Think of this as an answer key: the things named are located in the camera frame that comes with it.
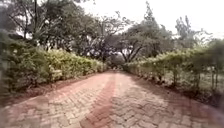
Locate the green hedge with thin stems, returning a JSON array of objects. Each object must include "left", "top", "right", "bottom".
[{"left": 122, "top": 39, "right": 224, "bottom": 96}]

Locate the row of trees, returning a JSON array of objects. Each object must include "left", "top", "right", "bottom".
[{"left": 0, "top": 0, "right": 224, "bottom": 68}]

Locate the bare soil strip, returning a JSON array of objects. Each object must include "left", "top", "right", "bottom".
[
  {"left": 128, "top": 71, "right": 224, "bottom": 111},
  {"left": 0, "top": 72, "right": 101, "bottom": 108}
]

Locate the long green hedge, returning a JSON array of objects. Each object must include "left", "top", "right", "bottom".
[{"left": 0, "top": 36, "right": 108, "bottom": 94}]

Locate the grass lawn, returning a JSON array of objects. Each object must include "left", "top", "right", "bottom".
[{"left": 163, "top": 69, "right": 224, "bottom": 96}]

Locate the red brick path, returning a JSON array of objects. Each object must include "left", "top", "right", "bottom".
[{"left": 0, "top": 69, "right": 224, "bottom": 128}]

